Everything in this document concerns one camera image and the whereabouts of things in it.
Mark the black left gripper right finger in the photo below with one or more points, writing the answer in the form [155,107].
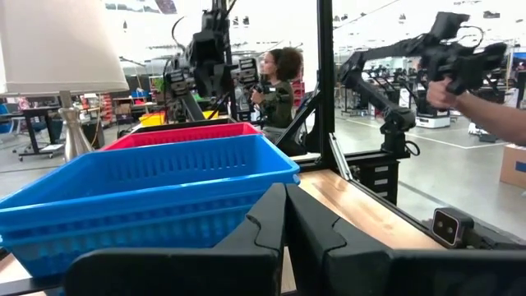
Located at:
[328,255]

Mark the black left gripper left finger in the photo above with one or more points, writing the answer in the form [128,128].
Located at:
[246,267]

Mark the black plastic basket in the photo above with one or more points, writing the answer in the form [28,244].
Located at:
[185,125]

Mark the red plastic basket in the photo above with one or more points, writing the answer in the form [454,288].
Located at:
[181,135]

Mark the blue plastic basket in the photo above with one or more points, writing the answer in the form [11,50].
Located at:
[123,230]
[123,261]
[164,172]

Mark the person's forearm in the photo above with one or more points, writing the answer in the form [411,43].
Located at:
[493,119]

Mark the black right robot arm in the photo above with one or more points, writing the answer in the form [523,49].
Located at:
[220,16]

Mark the person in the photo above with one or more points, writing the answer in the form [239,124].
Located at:
[279,103]

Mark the yellow bin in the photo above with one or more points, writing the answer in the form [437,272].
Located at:
[153,119]

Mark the black drawer cabinet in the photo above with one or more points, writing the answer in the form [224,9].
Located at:
[378,181]

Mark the table lamp with white shade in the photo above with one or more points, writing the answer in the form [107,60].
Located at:
[61,41]

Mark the dark side table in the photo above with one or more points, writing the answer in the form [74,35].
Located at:
[37,113]

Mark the person's hand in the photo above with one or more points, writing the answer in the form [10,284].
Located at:
[439,94]

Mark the large cardboard box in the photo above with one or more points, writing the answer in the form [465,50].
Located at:
[513,166]

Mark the silver metal bracket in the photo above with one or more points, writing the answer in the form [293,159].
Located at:
[340,158]

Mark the black aluminium frame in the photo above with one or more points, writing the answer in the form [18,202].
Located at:
[325,82]

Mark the grey depth camera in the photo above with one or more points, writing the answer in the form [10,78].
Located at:
[448,226]

